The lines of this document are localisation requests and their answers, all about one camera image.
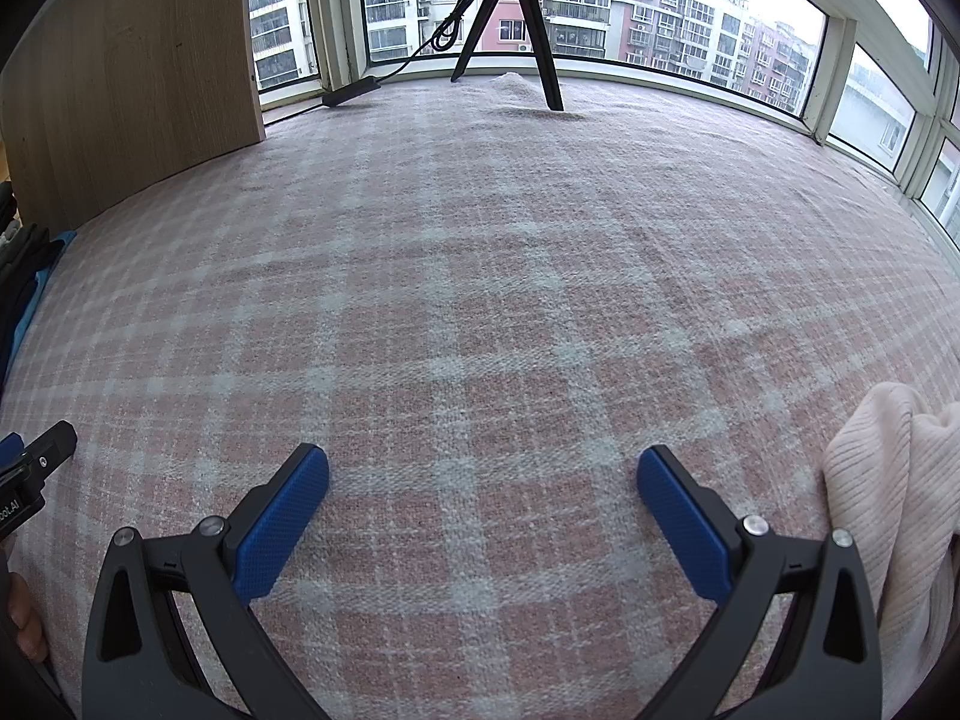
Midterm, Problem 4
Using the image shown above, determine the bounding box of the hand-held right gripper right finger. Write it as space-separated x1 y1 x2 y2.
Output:
636 445 886 720

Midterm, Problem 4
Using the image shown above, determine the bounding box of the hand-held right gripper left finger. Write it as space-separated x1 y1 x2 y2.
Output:
81 442 331 720

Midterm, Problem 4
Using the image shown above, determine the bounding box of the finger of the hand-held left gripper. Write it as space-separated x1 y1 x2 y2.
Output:
0 421 79 482

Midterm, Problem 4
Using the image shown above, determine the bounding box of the cream knit cardigan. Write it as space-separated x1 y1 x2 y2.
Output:
823 381 960 720

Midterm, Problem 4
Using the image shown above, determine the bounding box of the person's left hand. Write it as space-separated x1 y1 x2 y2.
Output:
0 570 50 665

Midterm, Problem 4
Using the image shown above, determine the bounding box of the blue garment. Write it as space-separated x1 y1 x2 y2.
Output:
0 229 80 383

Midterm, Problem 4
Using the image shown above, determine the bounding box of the pink plaid blanket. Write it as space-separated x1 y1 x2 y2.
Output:
0 73 960 720

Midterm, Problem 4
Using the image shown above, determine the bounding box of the light wooden panel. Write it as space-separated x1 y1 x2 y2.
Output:
0 0 268 233

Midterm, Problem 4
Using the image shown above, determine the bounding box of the black tripod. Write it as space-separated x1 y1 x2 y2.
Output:
450 0 565 113

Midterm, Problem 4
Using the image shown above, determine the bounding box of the black inline cable controller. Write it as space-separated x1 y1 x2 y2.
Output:
321 76 385 107

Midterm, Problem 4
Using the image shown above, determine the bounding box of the white window frame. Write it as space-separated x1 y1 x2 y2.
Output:
247 0 960 248

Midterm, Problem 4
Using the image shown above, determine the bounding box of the black light cable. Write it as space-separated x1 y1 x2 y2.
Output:
371 0 481 87

